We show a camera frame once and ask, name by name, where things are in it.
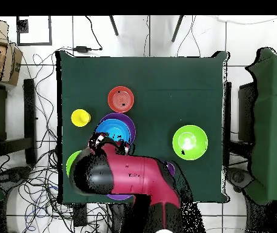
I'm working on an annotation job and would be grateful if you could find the orange ribbed plastic bowl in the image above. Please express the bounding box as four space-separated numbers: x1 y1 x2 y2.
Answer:
107 86 135 113

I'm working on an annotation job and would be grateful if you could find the black bench frame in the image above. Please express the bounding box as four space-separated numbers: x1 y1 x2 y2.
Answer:
0 78 38 166

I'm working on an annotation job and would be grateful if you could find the black stand foot with knob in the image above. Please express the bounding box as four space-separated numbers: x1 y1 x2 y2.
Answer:
0 164 35 186

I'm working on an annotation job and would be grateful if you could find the black square frame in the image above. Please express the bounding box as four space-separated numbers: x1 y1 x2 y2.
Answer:
16 15 53 46

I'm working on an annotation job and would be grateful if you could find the deep blue plastic bowl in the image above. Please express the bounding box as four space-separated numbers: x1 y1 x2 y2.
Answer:
95 118 132 144

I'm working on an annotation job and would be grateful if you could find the yellow plastic cup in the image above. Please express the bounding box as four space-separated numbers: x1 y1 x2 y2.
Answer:
70 109 92 127

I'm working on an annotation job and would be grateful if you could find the black tripod leg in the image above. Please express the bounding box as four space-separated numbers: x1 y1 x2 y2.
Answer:
171 15 184 42
108 15 119 36

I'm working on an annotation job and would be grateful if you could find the green plastic bowl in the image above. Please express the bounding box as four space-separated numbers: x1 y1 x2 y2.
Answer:
172 124 209 161
65 150 82 178

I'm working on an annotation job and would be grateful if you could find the brown cardboard box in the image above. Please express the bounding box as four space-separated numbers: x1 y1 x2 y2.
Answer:
0 19 24 87

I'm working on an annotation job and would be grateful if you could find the purple plastic cup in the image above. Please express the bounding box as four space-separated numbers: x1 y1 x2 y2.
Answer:
164 161 176 177

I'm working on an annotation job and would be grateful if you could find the purple plastic bowl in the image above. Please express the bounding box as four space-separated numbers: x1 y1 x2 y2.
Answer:
99 112 136 145
105 194 134 201

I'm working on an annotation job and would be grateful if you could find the black power adapter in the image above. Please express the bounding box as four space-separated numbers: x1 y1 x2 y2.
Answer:
73 45 93 53

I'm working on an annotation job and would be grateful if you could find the grey stand foot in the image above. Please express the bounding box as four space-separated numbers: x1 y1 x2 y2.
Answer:
226 167 254 192

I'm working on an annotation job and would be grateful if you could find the shallow ribbed blue bowl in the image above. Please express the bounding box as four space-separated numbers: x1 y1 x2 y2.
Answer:
103 123 127 141

